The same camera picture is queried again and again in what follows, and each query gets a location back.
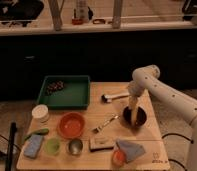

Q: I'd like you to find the black pole stand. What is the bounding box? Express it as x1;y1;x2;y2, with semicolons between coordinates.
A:
5;122;17;171

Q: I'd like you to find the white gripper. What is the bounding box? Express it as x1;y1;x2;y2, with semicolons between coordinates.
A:
128;81;144;124

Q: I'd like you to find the small metal cup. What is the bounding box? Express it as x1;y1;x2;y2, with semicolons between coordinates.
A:
68;138;83;155

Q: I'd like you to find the white handled dish brush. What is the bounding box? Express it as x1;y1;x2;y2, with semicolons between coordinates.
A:
101;92;129;103

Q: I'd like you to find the blue grey cloth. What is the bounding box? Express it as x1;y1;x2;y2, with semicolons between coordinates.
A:
116;139;146;163

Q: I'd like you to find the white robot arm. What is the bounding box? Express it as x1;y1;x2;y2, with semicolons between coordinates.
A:
128;65;197;171

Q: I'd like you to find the brown grapes bunch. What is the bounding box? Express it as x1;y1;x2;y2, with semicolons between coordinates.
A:
46;81;64;95

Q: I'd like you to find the white round container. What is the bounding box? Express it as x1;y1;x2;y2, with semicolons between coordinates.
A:
32;104;49;123

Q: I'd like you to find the black cable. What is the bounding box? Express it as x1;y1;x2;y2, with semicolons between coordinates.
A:
161;132;195;171

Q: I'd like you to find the black office chair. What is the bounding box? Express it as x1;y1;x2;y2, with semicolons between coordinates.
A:
0;0;44;27

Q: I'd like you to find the red object on shelf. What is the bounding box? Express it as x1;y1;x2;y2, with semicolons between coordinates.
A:
72;18;84;25

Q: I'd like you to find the black bowl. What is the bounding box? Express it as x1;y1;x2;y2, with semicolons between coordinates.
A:
123;107;147;128

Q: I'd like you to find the green pea pod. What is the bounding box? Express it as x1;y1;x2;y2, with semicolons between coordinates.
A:
24;128;49;141

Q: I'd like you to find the blue sponge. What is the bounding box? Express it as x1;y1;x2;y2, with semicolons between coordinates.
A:
24;134;44;159

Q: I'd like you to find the metal fork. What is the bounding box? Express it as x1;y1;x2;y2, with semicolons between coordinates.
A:
92;115;119;134

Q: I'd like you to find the small green cup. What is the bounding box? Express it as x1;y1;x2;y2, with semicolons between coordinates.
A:
44;138;60;155

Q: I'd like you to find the red bowl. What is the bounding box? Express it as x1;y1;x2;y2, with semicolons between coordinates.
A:
57;112;85;139

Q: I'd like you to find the white bottle on shelf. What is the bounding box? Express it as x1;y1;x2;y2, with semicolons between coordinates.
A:
75;0;93;22

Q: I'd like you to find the green plastic tray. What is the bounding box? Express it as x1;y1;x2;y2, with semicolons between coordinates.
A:
37;75;90;110

